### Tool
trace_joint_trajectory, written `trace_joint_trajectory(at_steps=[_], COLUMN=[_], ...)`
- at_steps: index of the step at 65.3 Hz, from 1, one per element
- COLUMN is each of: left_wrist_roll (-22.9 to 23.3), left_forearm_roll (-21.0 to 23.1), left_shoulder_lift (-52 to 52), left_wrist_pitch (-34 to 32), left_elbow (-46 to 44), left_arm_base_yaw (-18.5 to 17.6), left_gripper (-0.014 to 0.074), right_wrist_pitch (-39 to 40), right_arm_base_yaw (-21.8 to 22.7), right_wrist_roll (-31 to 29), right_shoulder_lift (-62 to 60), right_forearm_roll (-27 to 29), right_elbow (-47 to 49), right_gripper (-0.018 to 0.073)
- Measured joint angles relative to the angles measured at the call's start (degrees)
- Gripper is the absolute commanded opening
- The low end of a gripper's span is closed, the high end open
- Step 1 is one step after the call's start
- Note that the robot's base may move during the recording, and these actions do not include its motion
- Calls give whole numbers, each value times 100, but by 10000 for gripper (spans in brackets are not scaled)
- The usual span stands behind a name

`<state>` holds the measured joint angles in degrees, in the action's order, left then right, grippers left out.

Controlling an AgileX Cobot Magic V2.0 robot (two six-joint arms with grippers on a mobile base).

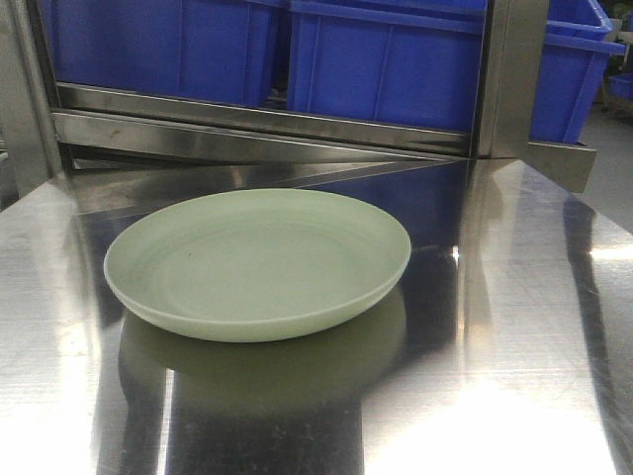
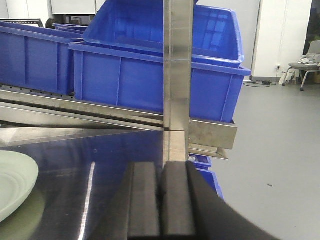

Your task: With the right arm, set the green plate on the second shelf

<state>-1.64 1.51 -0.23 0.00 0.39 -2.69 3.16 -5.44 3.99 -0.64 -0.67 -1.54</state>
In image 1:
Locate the blue plastic bin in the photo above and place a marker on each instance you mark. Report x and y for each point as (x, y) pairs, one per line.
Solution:
(219, 51)
(417, 63)

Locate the stainless steel shelf rack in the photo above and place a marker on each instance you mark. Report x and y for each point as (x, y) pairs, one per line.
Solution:
(44, 121)

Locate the green round plate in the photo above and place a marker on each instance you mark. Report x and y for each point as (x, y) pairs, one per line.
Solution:
(257, 265)

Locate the blue plastic bin left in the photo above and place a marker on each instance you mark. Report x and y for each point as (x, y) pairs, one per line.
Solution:
(219, 51)

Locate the blue plastic bin right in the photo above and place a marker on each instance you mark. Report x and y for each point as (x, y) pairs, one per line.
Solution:
(417, 63)

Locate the small blue bin background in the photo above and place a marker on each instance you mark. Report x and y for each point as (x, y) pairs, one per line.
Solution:
(619, 91)

